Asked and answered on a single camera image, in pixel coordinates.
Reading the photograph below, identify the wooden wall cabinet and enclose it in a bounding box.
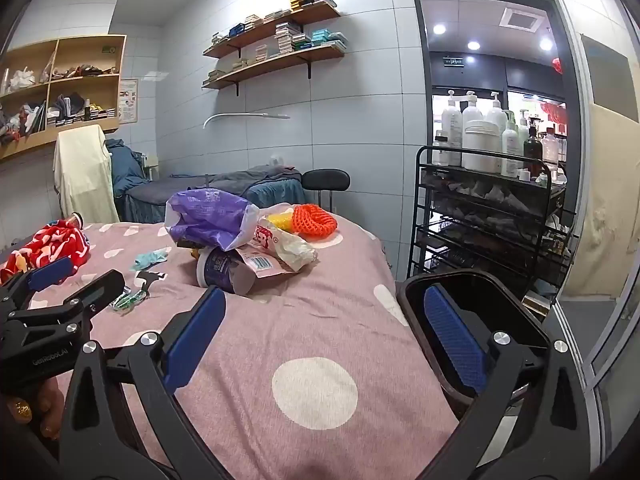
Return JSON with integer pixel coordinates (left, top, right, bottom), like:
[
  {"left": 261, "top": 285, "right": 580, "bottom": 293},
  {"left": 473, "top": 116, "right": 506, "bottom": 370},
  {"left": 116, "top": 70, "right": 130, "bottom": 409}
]
[{"left": 0, "top": 35, "right": 127, "bottom": 161}]

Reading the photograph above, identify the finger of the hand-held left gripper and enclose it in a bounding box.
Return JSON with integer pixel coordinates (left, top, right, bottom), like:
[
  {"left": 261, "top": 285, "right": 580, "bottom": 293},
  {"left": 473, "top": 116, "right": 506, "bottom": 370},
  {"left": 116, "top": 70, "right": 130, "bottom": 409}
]
[
  {"left": 7, "top": 269, "right": 126, "bottom": 344},
  {"left": 0, "top": 256, "right": 76, "bottom": 307}
]

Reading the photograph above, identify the blue face mask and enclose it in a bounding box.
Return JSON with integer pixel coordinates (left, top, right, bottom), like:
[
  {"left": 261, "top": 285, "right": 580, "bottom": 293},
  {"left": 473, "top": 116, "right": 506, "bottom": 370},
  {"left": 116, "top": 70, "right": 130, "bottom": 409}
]
[{"left": 131, "top": 247, "right": 170, "bottom": 271}]

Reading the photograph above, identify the large white jar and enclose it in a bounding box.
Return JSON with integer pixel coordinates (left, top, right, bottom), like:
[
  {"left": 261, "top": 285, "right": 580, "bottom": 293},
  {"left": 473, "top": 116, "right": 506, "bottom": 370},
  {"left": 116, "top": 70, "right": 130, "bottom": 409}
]
[{"left": 464, "top": 120, "right": 504, "bottom": 171}]

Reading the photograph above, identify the white cup with purple label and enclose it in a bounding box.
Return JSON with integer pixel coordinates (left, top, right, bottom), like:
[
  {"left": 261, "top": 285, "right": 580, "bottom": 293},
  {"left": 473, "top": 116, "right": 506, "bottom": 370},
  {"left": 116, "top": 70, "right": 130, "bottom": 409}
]
[{"left": 196, "top": 246, "right": 256, "bottom": 295}]

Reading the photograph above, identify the glass sliding door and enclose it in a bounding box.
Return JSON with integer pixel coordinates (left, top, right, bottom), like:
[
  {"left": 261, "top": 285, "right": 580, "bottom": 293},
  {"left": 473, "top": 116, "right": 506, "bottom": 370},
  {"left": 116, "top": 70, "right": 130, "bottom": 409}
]
[{"left": 534, "top": 0, "right": 640, "bottom": 411}]

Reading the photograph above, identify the white cardboard box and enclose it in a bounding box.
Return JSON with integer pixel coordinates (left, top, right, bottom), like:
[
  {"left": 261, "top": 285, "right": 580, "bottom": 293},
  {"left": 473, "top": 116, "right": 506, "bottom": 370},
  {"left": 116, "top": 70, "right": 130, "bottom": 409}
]
[{"left": 520, "top": 291, "right": 557, "bottom": 322}]

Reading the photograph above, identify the red printed cloth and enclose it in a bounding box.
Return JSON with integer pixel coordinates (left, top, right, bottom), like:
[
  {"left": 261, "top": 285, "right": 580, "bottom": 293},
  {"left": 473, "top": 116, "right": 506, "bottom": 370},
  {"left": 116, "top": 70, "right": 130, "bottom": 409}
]
[{"left": 0, "top": 212, "right": 92, "bottom": 283}]

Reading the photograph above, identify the cream towel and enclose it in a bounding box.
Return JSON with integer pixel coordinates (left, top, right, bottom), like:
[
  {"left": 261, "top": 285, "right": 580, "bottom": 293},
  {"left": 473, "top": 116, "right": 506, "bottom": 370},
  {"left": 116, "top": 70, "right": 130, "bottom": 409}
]
[{"left": 53, "top": 125, "right": 121, "bottom": 225}]

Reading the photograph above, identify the orange foam fruit net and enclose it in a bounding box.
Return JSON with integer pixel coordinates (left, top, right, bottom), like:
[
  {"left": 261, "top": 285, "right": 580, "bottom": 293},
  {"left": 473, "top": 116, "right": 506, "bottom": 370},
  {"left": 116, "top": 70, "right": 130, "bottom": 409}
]
[{"left": 291, "top": 204, "right": 339, "bottom": 237}]

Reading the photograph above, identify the black chair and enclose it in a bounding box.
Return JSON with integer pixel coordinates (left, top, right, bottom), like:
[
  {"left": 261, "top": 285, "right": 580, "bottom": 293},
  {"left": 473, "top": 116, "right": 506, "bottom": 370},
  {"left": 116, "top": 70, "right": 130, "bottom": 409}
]
[{"left": 302, "top": 169, "right": 351, "bottom": 214}]

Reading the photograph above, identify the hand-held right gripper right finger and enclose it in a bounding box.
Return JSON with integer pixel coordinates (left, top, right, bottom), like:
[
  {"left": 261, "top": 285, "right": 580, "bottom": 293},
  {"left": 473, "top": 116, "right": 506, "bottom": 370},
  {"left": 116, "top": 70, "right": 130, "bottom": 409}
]
[{"left": 422, "top": 282, "right": 596, "bottom": 480}]

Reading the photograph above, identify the purple plastic bag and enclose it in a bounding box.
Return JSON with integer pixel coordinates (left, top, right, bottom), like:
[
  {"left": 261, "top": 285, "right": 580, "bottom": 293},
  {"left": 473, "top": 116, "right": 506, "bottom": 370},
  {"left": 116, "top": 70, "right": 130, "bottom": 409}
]
[{"left": 165, "top": 187, "right": 261, "bottom": 252}]

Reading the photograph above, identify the grey blanket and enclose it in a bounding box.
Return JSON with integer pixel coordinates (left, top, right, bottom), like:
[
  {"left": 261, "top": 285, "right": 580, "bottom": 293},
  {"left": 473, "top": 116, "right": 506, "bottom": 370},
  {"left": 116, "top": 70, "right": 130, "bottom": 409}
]
[{"left": 125, "top": 162, "right": 304, "bottom": 197}]

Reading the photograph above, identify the person's left hand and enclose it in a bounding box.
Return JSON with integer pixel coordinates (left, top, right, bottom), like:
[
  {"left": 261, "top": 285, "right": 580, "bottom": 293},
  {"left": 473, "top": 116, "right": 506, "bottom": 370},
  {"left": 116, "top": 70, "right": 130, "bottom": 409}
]
[{"left": 10, "top": 376, "right": 67, "bottom": 441}]

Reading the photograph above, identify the white ceiling vent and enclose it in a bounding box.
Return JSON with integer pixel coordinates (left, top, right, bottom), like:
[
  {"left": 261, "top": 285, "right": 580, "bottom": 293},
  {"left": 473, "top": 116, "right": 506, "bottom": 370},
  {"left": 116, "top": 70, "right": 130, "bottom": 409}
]
[{"left": 500, "top": 7, "right": 544, "bottom": 31}]

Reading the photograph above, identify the pink polka dot blanket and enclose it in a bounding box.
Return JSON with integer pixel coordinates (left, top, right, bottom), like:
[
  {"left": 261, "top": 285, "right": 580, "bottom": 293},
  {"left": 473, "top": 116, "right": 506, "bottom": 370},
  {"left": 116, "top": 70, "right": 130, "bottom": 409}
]
[{"left": 0, "top": 205, "right": 461, "bottom": 473}]

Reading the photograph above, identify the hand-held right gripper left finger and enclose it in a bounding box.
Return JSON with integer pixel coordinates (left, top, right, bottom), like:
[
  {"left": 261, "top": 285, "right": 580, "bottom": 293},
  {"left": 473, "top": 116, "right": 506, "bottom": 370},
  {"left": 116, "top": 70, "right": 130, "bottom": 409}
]
[{"left": 59, "top": 285, "right": 236, "bottom": 480}]

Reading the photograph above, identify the dark brown pump bottle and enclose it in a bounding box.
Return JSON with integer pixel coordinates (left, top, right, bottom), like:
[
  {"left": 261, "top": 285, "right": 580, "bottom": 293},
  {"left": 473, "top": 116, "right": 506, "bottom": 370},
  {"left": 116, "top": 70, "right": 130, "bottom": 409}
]
[{"left": 523, "top": 127, "right": 544, "bottom": 167}]

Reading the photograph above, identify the row of white bottles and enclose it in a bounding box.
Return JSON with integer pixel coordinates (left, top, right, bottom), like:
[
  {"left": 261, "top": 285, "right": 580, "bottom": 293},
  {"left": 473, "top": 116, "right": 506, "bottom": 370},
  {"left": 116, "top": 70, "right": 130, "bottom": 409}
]
[{"left": 432, "top": 89, "right": 568, "bottom": 179}]

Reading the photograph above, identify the dark brown trash bin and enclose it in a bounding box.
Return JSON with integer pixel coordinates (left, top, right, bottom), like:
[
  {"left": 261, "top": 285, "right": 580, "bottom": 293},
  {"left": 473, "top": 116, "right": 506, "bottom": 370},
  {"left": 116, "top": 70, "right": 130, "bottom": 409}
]
[{"left": 395, "top": 269, "right": 551, "bottom": 406}]

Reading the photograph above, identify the green candy wrapper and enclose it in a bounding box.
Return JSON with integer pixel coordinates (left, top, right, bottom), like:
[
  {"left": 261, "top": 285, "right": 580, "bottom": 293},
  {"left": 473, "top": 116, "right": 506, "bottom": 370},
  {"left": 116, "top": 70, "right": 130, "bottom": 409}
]
[{"left": 111, "top": 287, "right": 149, "bottom": 312}]

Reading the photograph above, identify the wall poster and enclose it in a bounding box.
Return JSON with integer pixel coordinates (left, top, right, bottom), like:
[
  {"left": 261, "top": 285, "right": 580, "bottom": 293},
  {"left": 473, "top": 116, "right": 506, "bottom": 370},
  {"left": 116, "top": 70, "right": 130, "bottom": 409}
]
[{"left": 119, "top": 78, "right": 139, "bottom": 124}]

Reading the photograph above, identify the blue covered massage bed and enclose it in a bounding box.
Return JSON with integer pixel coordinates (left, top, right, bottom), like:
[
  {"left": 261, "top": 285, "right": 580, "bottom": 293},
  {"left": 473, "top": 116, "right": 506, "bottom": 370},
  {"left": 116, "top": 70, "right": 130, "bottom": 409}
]
[{"left": 104, "top": 140, "right": 307, "bottom": 224}]

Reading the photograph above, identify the black wire rolling cart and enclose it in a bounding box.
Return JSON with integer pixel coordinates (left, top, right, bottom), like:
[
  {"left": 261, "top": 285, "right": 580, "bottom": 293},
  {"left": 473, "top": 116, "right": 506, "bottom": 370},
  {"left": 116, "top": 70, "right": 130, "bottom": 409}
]
[{"left": 407, "top": 145, "right": 573, "bottom": 301}]

